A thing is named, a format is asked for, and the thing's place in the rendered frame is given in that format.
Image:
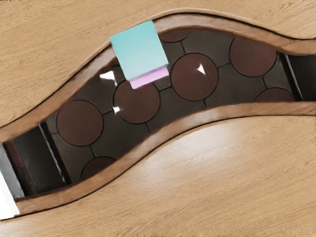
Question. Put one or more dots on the teal cube block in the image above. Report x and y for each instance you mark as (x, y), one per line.
(138, 54)

